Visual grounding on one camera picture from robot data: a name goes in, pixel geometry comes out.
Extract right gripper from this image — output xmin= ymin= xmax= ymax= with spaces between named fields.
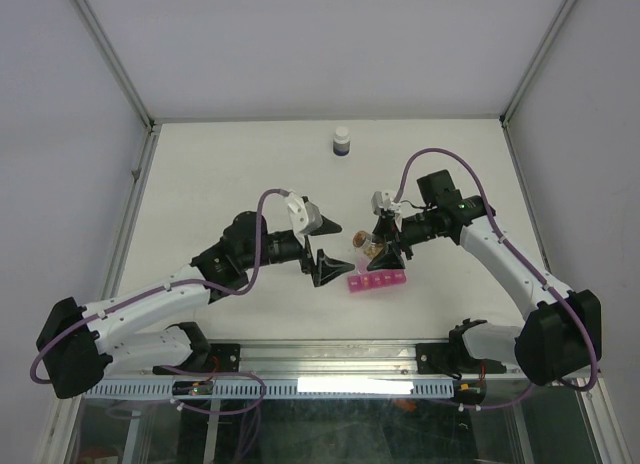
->
xmin=363 ymin=208 xmax=438 ymax=270

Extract purple cable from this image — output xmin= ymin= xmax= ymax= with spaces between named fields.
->
xmin=397 ymin=147 xmax=600 ymax=389
xmin=29 ymin=187 xmax=296 ymax=385

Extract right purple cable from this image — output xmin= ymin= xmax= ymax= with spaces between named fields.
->
xmin=397 ymin=147 xmax=600 ymax=389

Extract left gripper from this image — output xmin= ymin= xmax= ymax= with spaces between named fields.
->
xmin=242 ymin=216 xmax=355 ymax=285

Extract clear bottle yellow pills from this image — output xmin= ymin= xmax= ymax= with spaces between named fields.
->
xmin=352 ymin=230 xmax=385 ymax=260

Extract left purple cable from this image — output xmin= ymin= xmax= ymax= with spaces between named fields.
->
xmin=29 ymin=187 xmax=296 ymax=385

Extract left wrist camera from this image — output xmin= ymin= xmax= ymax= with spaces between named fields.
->
xmin=284 ymin=192 xmax=323 ymax=242

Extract white cap dark bottle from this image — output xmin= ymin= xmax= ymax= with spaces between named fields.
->
xmin=332 ymin=126 xmax=351 ymax=157

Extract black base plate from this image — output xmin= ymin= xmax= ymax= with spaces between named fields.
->
xmin=175 ymin=342 xmax=241 ymax=375
xmin=415 ymin=342 xmax=462 ymax=380

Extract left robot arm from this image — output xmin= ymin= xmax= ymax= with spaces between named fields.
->
xmin=30 ymin=208 xmax=355 ymax=399

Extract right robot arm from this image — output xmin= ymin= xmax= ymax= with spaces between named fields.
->
xmin=368 ymin=170 xmax=602 ymax=386

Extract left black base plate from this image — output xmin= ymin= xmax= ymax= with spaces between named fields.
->
xmin=175 ymin=342 xmax=241 ymax=375

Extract pink weekly pill organizer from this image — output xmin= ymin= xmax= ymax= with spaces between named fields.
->
xmin=346 ymin=257 xmax=407 ymax=293

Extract aluminium mounting rail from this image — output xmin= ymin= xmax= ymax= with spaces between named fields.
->
xmin=64 ymin=337 xmax=541 ymax=385

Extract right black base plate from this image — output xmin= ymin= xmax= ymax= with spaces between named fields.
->
xmin=415 ymin=342 xmax=462 ymax=380

